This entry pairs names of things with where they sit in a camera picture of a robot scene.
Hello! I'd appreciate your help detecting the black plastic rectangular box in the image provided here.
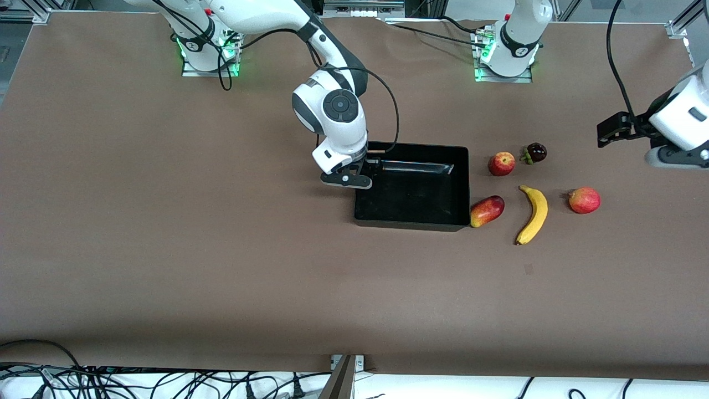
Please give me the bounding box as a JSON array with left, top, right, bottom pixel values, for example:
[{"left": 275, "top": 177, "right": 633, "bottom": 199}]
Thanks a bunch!
[{"left": 353, "top": 142, "right": 471, "bottom": 232}]

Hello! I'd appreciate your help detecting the yellow banana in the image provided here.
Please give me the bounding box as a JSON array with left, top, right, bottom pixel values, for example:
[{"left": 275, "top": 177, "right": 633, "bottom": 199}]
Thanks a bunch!
[{"left": 515, "top": 185, "right": 549, "bottom": 246}]

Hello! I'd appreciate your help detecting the red apple right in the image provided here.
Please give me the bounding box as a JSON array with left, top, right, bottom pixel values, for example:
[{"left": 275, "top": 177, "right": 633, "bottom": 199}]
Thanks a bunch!
[{"left": 568, "top": 187, "right": 602, "bottom": 215}]

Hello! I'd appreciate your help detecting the red apple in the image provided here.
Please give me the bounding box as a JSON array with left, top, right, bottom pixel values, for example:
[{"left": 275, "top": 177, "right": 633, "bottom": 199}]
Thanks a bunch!
[
  {"left": 568, "top": 187, "right": 602, "bottom": 215},
  {"left": 487, "top": 152, "right": 516, "bottom": 177}
]

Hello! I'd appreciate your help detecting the dark purple mangosteen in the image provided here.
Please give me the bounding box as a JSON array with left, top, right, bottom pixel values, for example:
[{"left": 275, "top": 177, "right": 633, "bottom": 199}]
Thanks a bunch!
[{"left": 520, "top": 142, "right": 548, "bottom": 165}]

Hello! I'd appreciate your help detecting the red yellow mango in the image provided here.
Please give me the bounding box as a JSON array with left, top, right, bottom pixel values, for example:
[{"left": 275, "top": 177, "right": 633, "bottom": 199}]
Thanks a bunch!
[{"left": 470, "top": 195, "right": 506, "bottom": 229}]

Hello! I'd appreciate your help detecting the silver electronics unit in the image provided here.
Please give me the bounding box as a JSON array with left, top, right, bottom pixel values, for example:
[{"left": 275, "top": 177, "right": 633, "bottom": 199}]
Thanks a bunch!
[{"left": 324, "top": 0, "right": 405, "bottom": 17}]

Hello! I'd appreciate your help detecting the brown table cover mat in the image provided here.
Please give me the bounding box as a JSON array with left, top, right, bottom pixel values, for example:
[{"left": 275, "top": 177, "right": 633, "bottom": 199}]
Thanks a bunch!
[{"left": 0, "top": 12, "right": 709, "bottom": 383}]

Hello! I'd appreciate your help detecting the aluminium profile bar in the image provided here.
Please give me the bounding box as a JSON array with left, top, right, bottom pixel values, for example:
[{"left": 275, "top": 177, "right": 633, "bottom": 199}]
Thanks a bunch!
[{"left": 318, "top": 355, "right": 355, "bottom": 399}]

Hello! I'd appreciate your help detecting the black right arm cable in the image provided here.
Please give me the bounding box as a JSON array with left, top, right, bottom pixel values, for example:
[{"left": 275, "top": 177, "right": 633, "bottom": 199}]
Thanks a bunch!
[
  {"left": 155, "top": 0, "right": 234, "bottom": 92},
  {"left": 318, "top": 66, "right": 400, "bottom": 155}
]

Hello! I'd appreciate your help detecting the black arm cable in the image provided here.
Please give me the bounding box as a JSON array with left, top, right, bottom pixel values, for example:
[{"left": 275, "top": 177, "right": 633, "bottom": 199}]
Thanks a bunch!
[
  {"left": 155, "top": 0, "right": 234, "bottom": 92},
  {"left": 606, "top": 0, "right": 638, "bottom": 120},
  {"left": 318, "top": 66, "right": 400, "bottom": 155}
]

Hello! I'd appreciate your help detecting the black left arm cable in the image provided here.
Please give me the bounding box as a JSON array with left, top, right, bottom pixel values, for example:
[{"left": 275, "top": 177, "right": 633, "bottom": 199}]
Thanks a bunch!
[{"left": 606, "top": 0, "right": 638, "bottom": 120}]

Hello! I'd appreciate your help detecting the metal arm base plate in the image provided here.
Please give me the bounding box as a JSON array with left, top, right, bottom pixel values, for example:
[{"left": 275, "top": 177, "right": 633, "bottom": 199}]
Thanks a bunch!
[
  {"left": 182, "top": 33, "right": 240, "bottom": 77},
  {"left": 474, "top": 30, "right": 533, "bottom": 84}
]

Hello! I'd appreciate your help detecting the black cable on mat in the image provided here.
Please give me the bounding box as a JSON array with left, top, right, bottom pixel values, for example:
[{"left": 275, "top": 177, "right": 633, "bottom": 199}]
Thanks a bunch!
[
  {"left": 388, "top": 22, "right": 491, "bottom": 48},
  {"left": 440, "top": 16, "right": 491, "bottom": 35}
]

